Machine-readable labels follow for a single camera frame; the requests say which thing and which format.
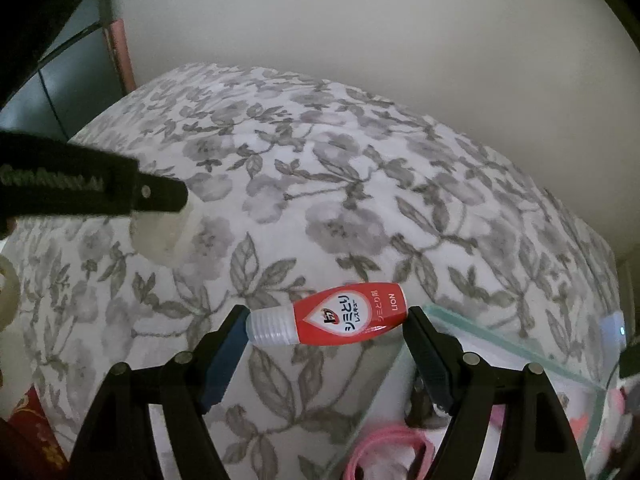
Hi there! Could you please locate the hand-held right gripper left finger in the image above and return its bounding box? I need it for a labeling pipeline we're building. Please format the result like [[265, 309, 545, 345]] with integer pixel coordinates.
[[67, 304, 250, 480]]

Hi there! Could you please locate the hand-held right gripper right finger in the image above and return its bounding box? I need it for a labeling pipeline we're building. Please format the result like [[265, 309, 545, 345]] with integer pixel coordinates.
[[407, 305, 586, 480]]

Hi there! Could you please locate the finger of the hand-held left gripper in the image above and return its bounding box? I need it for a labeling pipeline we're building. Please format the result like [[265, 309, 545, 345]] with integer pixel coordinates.
[[131, 174, 190, 215]]

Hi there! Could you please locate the brown patterned hair clip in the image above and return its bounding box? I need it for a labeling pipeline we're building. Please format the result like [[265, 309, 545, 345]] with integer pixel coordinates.
[[405, 377, 441, 428]]

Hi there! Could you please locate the teal shallow cardboard box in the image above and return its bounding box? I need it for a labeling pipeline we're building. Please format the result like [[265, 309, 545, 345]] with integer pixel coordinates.
[[345, 304, 623, 480]]

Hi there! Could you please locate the red stain remover bottle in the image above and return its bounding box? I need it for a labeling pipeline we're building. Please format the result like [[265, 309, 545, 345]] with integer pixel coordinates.
[[246, 282, 409, 348]]

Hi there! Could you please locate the pink hair clip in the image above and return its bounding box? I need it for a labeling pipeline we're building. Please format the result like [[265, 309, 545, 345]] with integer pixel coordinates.
[[345, 427, 441, 480]]

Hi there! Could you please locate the cream tape roll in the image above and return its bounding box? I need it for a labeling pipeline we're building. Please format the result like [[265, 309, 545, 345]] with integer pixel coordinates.
[[0, 254, 22, 323]]

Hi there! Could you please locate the dark cabinet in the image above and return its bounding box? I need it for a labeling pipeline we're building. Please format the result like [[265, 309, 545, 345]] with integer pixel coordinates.
[[0, 0, 118, 141]]

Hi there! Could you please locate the grey floral blanket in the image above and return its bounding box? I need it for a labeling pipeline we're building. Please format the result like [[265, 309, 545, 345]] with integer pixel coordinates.
[[0, 62, 623, 480]]

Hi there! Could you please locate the white power strip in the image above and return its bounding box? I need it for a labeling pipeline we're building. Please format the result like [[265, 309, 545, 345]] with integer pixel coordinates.
[[600, 311, 628, 353]]

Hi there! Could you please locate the white cloth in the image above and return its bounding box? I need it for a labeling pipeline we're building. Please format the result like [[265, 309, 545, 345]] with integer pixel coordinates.
[[0, 327, 48, 416]]

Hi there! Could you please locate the pink and white crochet mat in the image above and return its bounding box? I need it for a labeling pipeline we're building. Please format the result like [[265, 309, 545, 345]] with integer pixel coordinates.
[[597, 380, 633, 461]]

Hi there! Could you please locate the black plugged-in charger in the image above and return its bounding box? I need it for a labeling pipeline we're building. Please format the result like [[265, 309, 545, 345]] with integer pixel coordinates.
[[619, 337, 640, 378]]

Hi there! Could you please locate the red patterned cloth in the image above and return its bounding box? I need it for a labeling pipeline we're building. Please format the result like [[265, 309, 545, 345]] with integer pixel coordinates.
[[0, 385, 68, 480]]

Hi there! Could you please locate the pink wooden frame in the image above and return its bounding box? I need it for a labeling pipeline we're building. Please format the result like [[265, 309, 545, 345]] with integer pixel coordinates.
[[101, 17, 135, 97]]

